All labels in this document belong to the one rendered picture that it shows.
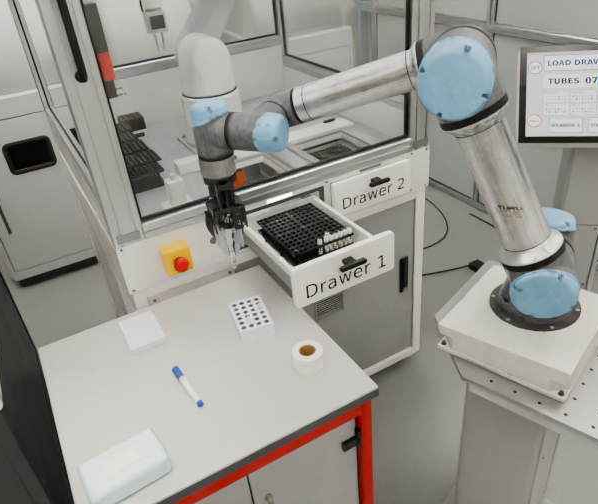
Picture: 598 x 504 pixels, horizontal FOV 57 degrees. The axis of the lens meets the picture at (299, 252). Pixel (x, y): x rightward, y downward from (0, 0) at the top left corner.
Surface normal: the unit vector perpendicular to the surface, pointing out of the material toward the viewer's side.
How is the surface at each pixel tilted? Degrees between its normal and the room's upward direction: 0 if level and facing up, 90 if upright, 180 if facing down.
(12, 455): 90
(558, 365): 2
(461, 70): 83
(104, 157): 90
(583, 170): 90
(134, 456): 0
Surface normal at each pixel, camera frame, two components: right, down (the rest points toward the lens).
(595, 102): -0.22, -0.13
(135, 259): 0.49, 0.43
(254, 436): -0.09, -0.84
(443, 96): -0.39, 0.41
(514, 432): -0.65, 0.45
